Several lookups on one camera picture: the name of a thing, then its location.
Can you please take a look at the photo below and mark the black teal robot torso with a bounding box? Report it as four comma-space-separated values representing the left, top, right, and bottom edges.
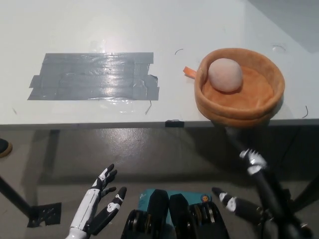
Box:
121, 188, 230, 239

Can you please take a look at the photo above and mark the orange soft plush plate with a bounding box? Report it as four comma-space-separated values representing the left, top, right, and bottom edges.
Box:
183, 47, 286, 129

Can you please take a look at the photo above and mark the white plush dumpling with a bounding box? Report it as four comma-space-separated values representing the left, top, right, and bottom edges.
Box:
208, 58, 243, 93

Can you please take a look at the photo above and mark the dark shoe tan sole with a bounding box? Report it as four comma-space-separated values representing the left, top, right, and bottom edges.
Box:
0, 138, 13, 158

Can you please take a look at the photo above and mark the small black tape piece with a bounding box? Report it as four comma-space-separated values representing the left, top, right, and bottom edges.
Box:
164, 119, 185, 127

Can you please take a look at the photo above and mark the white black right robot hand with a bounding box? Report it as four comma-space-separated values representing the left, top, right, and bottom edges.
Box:
211, 148, 315, 239

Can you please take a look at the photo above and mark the grey duct tape patch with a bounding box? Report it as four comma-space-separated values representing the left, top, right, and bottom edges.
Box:
26, 52, 160, 102

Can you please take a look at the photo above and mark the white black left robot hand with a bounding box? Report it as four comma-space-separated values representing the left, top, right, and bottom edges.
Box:
65, 163, 127, 239

